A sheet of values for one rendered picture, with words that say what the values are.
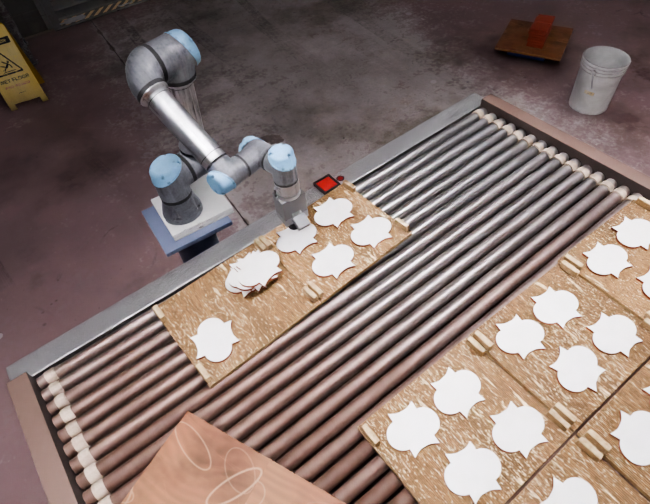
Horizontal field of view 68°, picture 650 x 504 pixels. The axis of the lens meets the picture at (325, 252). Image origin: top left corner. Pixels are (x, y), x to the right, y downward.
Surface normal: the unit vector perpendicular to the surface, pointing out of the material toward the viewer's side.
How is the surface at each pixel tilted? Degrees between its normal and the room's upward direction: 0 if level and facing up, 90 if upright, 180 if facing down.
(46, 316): 0
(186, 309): 0
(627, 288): 0
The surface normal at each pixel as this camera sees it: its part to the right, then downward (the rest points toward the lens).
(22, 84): 0.46, 0.51
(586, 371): -0.07, -0.62
